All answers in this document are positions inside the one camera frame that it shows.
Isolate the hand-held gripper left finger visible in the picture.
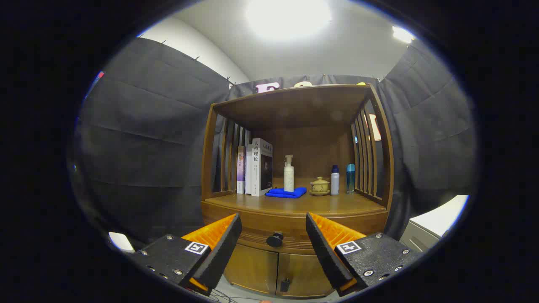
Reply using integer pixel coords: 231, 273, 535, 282
137, 213, 243, 296

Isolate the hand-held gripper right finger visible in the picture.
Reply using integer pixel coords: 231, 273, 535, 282
306, 212, 423, 298

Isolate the wooden drawer with black knob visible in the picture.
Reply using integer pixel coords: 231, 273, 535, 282
201, 201, 389, 255

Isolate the wooden cabinet door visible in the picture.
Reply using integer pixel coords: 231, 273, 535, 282
223, 243, 279, 295
276, 252, 336, 298

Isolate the wooden countertop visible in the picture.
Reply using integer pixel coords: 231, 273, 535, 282
205, 188, 387, 215

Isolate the grey filing cabinet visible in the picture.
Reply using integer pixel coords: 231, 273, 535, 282
399, 195, 469, 252

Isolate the wooden cabinet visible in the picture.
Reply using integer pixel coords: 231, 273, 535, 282
200, 83, 395, 298

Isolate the beige lidded teacup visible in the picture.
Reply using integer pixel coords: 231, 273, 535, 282
310, 176, 330, 193

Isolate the blue folded cloth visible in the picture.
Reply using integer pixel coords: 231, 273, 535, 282
265, 187, 307, 199

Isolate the purple book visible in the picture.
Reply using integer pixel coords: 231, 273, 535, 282
237, 146, 247, 194

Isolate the white pump bottle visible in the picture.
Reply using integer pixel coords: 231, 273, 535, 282
283, 154, 295, 193

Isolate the thin white book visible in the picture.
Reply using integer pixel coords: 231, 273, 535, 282
245, 144, 254, 195

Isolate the thick white book dark cover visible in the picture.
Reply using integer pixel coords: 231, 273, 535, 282
251, 138, 273, 197

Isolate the small ceiling light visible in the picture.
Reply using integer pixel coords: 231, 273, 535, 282
392, 26, 415, 44

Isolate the large ceiling light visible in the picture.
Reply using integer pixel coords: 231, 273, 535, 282
245, 0, 333, 42

